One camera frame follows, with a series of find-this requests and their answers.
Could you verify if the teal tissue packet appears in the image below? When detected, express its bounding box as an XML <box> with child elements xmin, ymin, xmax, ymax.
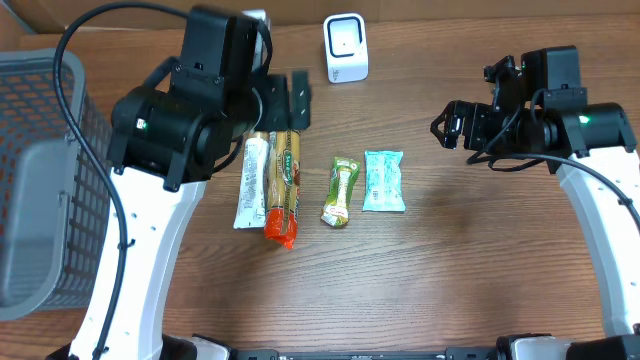
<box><xmin>363</xmin><ymin>150</ymin><xmax>406</xmax><ymax>212</ymax></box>

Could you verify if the green snack bar wrapper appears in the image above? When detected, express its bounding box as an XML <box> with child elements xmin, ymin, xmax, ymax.
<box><xmin>321</xmin><ymin>157</ymin><xmax>360</xmax><ymax>227</ymax></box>

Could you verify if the white tube with gold cap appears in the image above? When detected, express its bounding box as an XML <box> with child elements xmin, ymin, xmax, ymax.
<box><xmin>233</xmin><ymin>132</ymin><xmax>270</xmax><ymax>230</ymax></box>

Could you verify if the orange biscuit roll pack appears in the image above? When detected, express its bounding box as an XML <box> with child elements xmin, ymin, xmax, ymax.
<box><xmin>264</xmin><ymin>130</ymin><xmax>300</xmax><ymax>250</ymax></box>

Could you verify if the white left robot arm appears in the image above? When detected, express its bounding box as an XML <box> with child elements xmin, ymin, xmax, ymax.
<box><xmin>55</xmin><ymin>5</ymin><xmax>311</xmax><ymax>360</ymax></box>

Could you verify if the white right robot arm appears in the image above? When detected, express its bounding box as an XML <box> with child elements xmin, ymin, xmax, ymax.
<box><xmin>430</xmin><ymin>45</ymin><xmax>639</xmax><ymax>360</ymax></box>

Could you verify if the white barcode scanner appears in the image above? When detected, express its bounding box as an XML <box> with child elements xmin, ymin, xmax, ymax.
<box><xmin>323</xmin><ymin>13</ymin><xmax>369</xmax><ymax>84</ymax></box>

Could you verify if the grey plastic mesh basket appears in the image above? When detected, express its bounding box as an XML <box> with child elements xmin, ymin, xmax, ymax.
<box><xmin>1</xmin><ymin>49</ymin><xmax>109</xmax><ymax>321</ymax></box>

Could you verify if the brown cardboard back panel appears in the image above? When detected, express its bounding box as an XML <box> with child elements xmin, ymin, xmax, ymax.
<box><xmin>1</xmin><ymin>0</ymin><xmax>639</xmax><ymax>33</ymax></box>

